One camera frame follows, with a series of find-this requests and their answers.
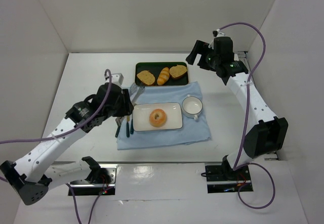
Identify silver metal tongs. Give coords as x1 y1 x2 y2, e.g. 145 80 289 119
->
115 83 145 126

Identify sugared orange donut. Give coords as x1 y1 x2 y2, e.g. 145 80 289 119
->
149 109 167 127

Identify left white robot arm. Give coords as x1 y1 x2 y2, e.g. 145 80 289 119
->
1 83 133 205

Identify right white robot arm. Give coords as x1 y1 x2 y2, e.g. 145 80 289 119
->
186 36 288 180

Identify right bread slice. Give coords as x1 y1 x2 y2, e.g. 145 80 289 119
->
169 65 187 79

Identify bread slice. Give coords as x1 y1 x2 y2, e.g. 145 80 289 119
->
169 65 187 79
136 70 155 86

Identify left bread slice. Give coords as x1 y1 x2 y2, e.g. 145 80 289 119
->
136 70 155 86

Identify striped bread roll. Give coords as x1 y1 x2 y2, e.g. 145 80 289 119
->
157 67 170 85

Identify white rectangular plate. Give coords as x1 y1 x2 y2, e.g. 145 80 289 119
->
133 103 183 131

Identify dark green serving tray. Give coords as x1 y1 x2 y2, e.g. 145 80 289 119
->
134 62 189 86

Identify light blue cloth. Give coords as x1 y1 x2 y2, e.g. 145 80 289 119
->
117 82 211 150

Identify gold knife green handle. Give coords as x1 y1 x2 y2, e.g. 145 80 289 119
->
126 116 130 138

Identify gold fork green handle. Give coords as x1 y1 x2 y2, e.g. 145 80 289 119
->
115 123 121 138

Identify gold spoon green handle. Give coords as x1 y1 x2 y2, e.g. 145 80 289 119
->
130 118 134 135

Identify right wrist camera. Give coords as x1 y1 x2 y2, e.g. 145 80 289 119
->
212 29 226 38

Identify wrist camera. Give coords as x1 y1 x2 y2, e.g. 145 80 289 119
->
104 73 124 87
212 29 226 38

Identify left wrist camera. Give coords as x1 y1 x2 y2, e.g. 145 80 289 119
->
104 73 124 87

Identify white bowl with handles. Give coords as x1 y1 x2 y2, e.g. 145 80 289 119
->
181 95 203 121

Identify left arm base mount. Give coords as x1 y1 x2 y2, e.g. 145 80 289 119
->
70 163 117 196

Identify aluminium rail frame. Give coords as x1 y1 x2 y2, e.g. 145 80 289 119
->
235 52 279 165

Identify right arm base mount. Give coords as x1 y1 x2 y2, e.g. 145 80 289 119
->
200 165 253 194

